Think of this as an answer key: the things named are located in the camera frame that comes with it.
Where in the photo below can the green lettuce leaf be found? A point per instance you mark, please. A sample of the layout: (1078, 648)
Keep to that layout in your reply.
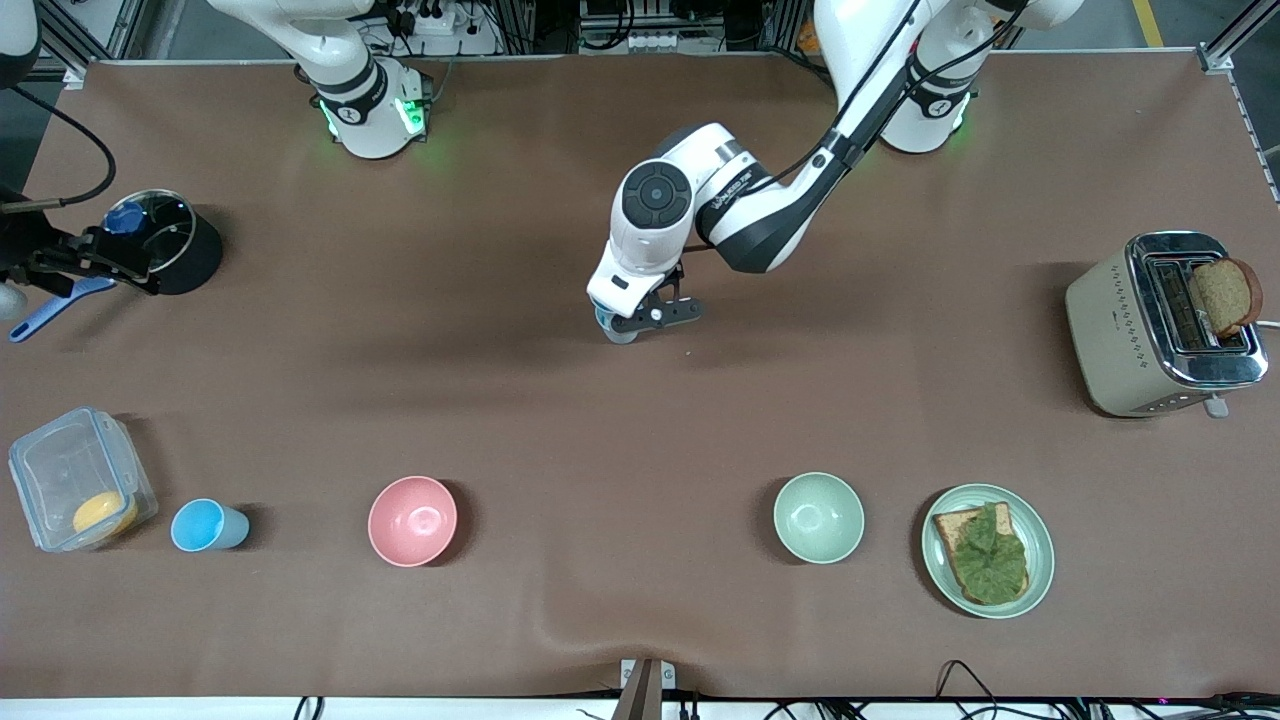
(992, 560)

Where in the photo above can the pink plastic bowl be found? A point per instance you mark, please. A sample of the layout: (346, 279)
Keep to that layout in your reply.
(412, 522)

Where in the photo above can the toast slice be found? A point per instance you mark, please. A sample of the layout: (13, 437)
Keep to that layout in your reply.
(950, 522)

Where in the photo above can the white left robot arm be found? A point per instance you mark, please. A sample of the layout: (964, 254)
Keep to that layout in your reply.
(770, 215)

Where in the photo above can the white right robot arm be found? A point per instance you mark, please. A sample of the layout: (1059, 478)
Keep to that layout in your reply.
(365, 95)

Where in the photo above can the blue plastic cup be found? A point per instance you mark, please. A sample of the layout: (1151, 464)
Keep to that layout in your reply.
(205, 527)

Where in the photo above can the green plastic bowl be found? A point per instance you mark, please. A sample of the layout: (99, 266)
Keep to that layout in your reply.
(818, 518)

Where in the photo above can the white power strip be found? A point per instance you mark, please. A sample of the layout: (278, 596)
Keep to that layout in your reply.
(430, 20)

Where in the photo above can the yellow round food piece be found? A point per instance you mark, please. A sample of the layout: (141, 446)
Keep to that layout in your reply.
(103, 515)

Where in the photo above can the clear lidded food container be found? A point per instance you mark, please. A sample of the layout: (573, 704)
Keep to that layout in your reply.
(60, 470)

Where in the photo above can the metal clamp bracket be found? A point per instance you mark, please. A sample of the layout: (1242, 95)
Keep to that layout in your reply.
(645, 690)

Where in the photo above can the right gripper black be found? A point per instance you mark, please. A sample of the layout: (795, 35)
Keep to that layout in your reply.
(22, 245)

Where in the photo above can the brown bread slice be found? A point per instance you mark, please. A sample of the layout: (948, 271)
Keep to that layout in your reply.
(1225, 295)

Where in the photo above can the aluminium frame profile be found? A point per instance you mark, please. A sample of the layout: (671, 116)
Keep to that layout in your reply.
(1240, 30)
(95, 30)

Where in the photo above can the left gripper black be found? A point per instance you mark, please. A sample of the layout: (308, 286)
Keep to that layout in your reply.
(676, 276)

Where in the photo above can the beige chrome toaster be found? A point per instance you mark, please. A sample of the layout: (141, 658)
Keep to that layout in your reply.
(1110, 330)

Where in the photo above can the brown table cover mat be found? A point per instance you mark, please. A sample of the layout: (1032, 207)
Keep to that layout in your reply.
(640, 440)

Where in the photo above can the green round plate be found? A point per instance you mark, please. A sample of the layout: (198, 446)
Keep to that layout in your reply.
(1040, 545)

